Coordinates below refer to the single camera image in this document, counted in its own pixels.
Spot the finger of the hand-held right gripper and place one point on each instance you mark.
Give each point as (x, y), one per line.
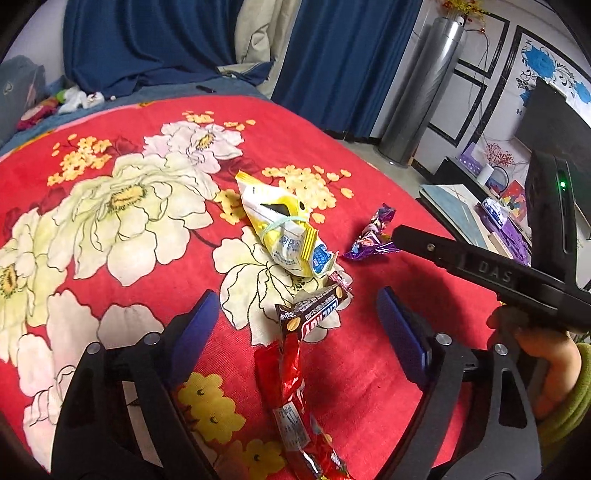
(425, 244)

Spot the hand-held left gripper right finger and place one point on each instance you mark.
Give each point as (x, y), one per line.
(401, 332)

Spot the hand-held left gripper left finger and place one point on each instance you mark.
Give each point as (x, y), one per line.
(198, 323)

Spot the purple snack wrapper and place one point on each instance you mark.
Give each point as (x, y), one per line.
(369, 235)

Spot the brown chocolate bar wrapper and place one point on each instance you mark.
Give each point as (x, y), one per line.
(314, 309)

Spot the long red snack wrapper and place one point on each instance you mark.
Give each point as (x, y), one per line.
(286, 378)

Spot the yellow white snack packet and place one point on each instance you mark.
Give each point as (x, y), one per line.
(277, 230)

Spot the person's right forearm green sleeve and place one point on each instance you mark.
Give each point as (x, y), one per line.
(570, 406)

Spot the person's right hand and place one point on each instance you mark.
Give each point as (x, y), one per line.
(558, 360)

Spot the white black cabinet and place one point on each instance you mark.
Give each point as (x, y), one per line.
(457, 207)

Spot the blue white small pack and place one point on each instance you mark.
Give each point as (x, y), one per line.
(494, 211)

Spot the white vase with red branches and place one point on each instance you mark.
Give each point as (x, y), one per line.
(496, 166)

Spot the red floral blanket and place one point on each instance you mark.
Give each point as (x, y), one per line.
(115, 300)

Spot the purple box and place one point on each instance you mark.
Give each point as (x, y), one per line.
(471, 157)

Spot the black television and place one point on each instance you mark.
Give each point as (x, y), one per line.
(549, 115)

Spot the grey tower air conditioner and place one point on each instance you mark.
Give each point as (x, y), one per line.
(425, 92)

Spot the blue curtain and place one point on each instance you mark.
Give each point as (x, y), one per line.
(152, 46)
(341, 64)

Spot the blue bed sheet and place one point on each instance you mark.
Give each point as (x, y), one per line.
(161, 94)

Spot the small black remote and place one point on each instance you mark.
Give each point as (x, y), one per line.
(206, 89)

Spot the yellow red artificial flowers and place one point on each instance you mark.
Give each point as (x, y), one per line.
(461, 9)

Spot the pile of small clothes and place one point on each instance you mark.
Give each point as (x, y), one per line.
(69, 101)

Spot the beige curtain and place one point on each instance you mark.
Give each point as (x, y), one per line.
(263, 37)

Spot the grey blue pillow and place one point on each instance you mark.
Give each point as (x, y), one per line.
(18, 92)

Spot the blue flower wall decal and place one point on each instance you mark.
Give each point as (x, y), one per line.
(542, 64)

